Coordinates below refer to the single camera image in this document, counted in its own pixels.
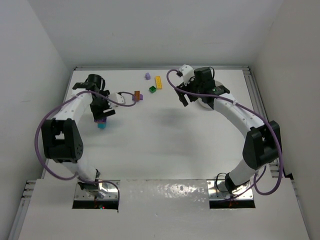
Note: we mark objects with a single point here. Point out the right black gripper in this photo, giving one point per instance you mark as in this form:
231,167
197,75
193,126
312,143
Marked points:
186,90

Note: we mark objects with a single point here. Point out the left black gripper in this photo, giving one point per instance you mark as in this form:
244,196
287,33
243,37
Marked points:
101,112

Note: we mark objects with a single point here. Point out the purple lego plate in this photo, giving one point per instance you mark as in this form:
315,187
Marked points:
101,121

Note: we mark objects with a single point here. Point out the cyan lego brick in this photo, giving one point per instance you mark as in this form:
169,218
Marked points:
101,125

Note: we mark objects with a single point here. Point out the dark green lego brick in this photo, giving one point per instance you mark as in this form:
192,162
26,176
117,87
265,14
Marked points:
152,89

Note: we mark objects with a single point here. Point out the brown and purple lego stack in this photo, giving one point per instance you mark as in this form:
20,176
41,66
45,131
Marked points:
137,96

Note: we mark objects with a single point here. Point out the small lavender lego brick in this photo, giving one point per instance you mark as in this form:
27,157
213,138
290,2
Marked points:
147,76

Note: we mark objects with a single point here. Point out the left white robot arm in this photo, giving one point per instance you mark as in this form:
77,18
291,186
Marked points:
61,138

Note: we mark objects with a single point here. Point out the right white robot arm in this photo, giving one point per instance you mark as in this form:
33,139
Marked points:
262,138

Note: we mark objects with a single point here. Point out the yellow long lego brick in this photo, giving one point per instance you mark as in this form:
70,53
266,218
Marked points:
158,83

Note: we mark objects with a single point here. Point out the white round divided container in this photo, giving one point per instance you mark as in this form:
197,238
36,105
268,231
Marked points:
213,88

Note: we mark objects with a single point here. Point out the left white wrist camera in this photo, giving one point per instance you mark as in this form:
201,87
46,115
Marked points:
116,97

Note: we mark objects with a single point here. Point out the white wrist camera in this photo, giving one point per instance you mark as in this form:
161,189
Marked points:
186,72
116,97

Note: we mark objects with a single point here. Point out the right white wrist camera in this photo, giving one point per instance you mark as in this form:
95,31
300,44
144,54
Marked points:
186,72

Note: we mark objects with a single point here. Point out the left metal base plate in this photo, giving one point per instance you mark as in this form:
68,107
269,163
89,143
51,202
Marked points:
105,190

